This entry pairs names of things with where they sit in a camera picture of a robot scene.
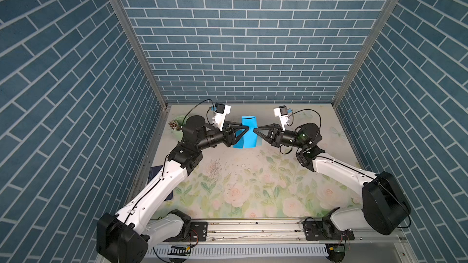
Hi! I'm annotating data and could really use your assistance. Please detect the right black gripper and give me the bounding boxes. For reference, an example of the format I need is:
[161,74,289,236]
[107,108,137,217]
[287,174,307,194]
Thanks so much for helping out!
[256,126,306,152]

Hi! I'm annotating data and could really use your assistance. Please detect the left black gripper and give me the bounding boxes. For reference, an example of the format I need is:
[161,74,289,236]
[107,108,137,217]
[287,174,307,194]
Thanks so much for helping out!
[194,121,247,152]

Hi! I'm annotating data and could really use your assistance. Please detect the blue paper sheet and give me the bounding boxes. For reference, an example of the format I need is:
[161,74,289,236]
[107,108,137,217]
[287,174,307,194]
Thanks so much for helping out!
[233,116,258,149]

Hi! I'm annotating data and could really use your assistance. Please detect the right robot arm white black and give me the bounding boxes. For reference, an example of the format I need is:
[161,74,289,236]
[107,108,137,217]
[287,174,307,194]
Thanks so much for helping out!
[254,123,411,235]

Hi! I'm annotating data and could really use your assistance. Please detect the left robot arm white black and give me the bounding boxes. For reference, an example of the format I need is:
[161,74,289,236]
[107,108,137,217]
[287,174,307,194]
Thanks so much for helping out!
[96,115,249,263]

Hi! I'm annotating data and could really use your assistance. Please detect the green pencil cup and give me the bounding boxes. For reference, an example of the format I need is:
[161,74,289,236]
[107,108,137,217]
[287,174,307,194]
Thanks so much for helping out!
[169,116,185,141]

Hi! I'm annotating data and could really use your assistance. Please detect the dark blue notebook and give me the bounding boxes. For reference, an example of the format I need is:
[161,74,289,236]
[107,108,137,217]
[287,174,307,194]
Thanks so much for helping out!
[147,165,174,202]

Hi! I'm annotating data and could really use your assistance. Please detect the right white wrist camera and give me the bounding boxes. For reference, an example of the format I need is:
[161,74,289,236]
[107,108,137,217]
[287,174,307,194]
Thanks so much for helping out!
[274,105,293,130]

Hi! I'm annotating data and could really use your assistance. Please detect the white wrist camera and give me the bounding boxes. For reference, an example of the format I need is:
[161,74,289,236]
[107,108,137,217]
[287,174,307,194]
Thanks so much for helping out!
[274,105,293,130]
[213,102,231,131]

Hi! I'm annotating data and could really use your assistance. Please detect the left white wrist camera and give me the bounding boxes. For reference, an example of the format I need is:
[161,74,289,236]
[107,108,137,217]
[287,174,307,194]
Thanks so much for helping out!
[213,102,231,131]

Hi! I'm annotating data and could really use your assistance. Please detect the right camera black cable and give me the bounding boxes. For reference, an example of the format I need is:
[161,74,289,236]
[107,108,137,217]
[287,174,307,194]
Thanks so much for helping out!
[288,108,322,129]

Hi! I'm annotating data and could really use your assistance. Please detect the camera black cable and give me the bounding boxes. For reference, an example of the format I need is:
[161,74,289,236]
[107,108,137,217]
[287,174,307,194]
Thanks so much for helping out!
[181,98,216,125]
[288,108,322,129]

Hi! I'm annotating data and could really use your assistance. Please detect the left camera black cable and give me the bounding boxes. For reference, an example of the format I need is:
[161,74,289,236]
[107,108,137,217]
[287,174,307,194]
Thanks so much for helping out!
[181,98,216,125]

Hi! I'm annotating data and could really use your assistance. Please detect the aluminium mounting rail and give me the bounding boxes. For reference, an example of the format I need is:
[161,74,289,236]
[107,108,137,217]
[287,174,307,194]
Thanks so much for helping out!
[146,218,407,245]

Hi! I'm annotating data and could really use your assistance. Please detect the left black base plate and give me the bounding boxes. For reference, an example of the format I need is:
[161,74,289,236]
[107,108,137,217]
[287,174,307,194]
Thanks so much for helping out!
[165,221,208,243]

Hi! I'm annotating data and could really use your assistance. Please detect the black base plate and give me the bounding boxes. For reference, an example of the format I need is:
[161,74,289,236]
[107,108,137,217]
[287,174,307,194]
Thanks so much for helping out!
[165,221,208,243]
[302,217,355,242]

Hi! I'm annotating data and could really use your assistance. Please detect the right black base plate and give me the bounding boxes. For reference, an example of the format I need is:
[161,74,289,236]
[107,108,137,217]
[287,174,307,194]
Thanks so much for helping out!
[302,217,355,242]

